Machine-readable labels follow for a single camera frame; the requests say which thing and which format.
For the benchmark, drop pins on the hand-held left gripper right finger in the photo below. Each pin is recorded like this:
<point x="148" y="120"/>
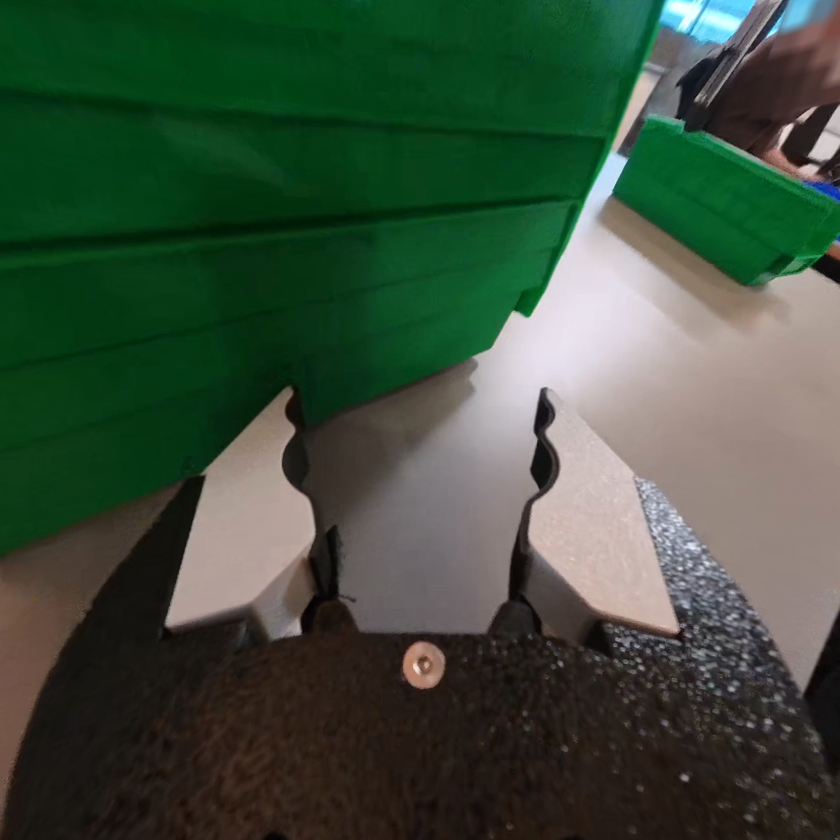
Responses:
<point x="590" y="525"/>

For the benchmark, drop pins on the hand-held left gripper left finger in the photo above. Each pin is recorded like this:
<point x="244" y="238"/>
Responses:
<point x="243" y="525"/>

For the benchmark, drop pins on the blue bin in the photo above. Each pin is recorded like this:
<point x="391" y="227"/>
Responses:
<point x="828" y="189"/>

